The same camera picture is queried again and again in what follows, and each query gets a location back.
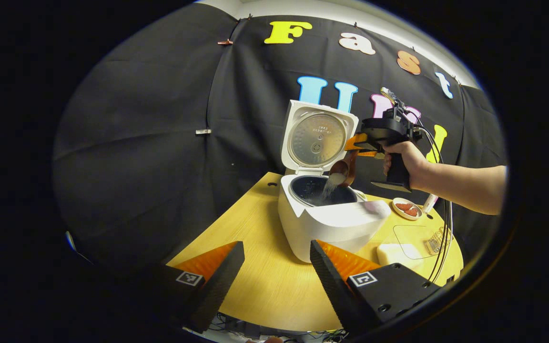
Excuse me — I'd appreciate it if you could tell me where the wire chopstick holder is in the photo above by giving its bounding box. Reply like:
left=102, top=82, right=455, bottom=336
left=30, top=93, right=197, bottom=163
left=424, top=227, right=452, bottom=256

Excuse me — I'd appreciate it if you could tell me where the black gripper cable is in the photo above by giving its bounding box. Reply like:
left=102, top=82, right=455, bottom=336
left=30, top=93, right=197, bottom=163
left=415, top=125, right=454, bottom=282

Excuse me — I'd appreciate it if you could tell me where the white rice cooker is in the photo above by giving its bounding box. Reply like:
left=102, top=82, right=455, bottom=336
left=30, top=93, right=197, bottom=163
left=278, top=100, right=392, bottom=264

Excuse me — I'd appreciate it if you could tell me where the black backdrop cloth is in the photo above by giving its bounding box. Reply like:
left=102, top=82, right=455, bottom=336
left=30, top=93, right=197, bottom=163
left=53, top=2, right=508, bottom=277

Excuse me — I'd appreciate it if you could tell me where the brown wooden spoon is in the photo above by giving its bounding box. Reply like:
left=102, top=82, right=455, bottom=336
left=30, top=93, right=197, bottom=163
left=329, top=151, right=358, bottom=187

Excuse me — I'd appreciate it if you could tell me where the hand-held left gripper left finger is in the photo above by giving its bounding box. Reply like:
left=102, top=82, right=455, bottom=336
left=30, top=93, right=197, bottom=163
left=127, top=241, right=245, bottom=334

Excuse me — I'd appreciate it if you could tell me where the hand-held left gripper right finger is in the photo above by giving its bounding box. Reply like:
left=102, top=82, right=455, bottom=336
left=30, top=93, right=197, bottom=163
left=310, top=239, right=442, bottom=336

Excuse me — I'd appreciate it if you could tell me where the white round plate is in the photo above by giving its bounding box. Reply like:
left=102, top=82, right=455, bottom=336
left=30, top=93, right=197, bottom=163
left=392, top=197, right=423, bottom=221

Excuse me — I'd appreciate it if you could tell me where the spoonful of white rice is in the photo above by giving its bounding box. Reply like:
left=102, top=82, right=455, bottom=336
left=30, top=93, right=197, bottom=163
left=320, top=172, right=346, bottom=203

